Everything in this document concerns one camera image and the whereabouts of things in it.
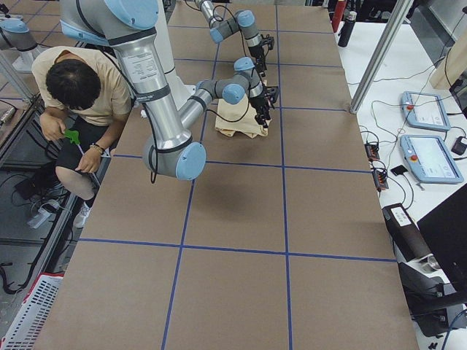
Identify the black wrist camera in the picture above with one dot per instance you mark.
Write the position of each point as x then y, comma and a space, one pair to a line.
272, 94
267, 41

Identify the aluminium frame post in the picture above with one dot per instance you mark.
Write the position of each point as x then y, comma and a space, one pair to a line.
388, 35

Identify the white perforated basket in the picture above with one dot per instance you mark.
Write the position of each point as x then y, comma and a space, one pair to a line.
33, 313

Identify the orange connector board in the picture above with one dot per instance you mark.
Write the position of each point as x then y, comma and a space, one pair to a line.
372, 151

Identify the far blue teach pendant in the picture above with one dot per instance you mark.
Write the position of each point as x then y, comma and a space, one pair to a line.
424, 110

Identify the near blue teach pendant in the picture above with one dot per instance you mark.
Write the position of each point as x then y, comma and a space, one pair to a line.
429, 160

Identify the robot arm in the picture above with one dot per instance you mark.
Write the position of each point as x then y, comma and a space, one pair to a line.
243, 21
129, 28

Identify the seated person in beige shirt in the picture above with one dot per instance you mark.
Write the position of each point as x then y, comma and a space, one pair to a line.
87, 83

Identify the black tumbler bottle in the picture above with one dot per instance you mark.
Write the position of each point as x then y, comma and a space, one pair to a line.
347, 28

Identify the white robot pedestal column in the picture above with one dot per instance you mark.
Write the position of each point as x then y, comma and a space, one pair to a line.
180, 92

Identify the black monitor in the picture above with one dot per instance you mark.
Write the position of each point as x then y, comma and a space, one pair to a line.
444, 231

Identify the red bottle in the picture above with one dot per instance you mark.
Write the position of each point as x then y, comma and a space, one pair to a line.
338, 13

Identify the black power adapter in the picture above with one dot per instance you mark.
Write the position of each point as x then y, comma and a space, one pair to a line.
460, 145

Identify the cream long-sleeve graphic shirt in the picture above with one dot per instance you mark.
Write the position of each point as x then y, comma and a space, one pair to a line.
238, 118

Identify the green handled tool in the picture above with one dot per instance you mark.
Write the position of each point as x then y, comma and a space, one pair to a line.
74, 138

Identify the blue teach pendant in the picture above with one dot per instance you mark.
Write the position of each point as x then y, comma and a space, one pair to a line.
429, 160
424, 110

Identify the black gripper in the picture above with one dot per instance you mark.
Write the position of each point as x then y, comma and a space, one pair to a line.
259, 55
258, 102

